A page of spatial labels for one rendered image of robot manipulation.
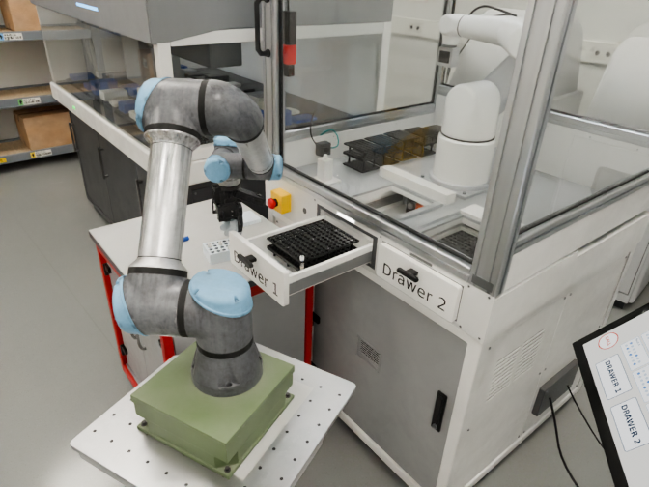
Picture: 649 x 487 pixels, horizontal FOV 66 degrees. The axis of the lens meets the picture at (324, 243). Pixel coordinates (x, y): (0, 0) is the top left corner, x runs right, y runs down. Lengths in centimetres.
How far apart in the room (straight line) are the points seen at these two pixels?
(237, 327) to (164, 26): 129
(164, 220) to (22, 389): 164
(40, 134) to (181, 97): 398
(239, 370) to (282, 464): 20
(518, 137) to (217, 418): 83
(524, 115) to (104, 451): 109
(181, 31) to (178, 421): 142
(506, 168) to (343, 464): 131
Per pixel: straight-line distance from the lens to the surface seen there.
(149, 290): 101
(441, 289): 135
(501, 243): 122
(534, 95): 112
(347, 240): 153
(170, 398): 109
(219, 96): 108
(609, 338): 113
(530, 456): 225
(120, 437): 119
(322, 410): 118
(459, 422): 158
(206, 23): 207
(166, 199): 105
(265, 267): 138
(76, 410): 239
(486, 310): 131
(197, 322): 99
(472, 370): 144
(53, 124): 504
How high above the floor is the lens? 163
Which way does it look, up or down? 29 degrees down
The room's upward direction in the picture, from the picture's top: 2 degrees clockwise
